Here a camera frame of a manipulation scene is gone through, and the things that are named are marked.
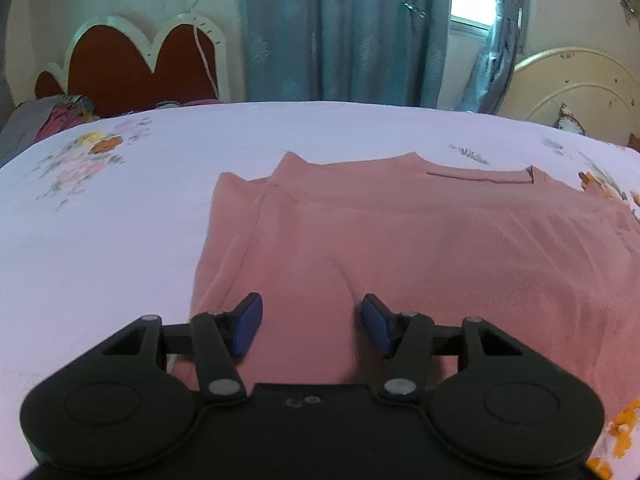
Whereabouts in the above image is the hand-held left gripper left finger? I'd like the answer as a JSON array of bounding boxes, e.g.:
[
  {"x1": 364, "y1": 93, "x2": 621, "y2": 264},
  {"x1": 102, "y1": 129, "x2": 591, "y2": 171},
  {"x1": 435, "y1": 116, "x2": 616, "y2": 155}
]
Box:
[{"x1": 102, "y1": 292, "x2": 263, "y2": 407}]

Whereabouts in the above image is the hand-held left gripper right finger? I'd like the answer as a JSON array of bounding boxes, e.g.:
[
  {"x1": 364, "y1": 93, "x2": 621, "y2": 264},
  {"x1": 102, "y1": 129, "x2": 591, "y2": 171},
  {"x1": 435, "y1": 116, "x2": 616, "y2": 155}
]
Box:
[{"x1": 359, "y1": 294, "x2": 521, "y2": 406}]

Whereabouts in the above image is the pink sweater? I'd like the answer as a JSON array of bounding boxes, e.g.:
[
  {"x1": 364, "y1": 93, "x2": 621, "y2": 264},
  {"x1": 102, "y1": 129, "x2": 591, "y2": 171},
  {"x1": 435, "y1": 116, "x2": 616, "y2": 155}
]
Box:
[{"x1": 190, "y1": 151, "x2": 640, "y2": 411}]

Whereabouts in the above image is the pile of clothes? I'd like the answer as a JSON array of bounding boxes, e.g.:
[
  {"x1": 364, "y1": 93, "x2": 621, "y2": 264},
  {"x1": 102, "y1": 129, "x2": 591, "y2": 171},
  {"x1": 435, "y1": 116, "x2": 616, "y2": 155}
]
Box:
[{"x1": 0, "y1": 94, "x2": 101, "y2": 168}]

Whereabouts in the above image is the floral bed sheet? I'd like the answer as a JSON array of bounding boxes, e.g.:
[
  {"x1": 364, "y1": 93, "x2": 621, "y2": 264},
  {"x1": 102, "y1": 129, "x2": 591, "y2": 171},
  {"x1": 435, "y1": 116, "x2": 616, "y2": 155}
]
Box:
[{"x1": 0, "y1": 101, "x2": 640, "y2": 480}]

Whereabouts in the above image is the small brown patterned pillow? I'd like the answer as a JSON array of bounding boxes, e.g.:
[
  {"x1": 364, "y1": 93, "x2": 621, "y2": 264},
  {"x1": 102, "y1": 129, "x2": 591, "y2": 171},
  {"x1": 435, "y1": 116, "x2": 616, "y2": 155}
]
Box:
[{"x1": 557, "y1": 103, "x2": 588, "y2": 136}]

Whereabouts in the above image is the red scalloped headboard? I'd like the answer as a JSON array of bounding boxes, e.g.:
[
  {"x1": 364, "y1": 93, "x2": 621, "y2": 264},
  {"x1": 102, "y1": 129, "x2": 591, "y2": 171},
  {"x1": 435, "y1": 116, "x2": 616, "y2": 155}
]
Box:
[{"x1": 34, "y1": 14, "x2": 232, "y2": 118}]

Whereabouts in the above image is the wide blue curtain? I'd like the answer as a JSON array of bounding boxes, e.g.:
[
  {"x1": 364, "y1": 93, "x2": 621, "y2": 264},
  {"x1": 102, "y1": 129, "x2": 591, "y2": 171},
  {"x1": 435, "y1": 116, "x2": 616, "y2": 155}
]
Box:
[{"x1": 235, "y1": 0, "x2": 456, "y2": 108}]

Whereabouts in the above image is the tied blue curtain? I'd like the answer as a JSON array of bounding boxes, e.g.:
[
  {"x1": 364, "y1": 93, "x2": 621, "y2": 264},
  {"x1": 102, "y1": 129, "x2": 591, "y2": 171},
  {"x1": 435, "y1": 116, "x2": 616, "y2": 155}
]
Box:
[{"x1": 457, "y1": 0, "x2": 543, "y2": 116}]

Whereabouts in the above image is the cream round headboard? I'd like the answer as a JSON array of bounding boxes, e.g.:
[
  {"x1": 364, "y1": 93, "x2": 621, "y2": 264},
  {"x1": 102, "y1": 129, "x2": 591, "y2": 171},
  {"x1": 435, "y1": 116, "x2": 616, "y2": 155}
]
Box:
[{"x1": 500, "y1": 47, "x2": 640, "y2": 148}]

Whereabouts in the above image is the white cable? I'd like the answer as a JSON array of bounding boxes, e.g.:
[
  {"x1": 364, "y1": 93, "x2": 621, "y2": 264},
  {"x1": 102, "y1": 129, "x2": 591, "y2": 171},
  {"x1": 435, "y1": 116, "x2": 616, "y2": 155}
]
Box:
[{"x1": 192, "y1": 25, "x2": 221, "y2": 98}]

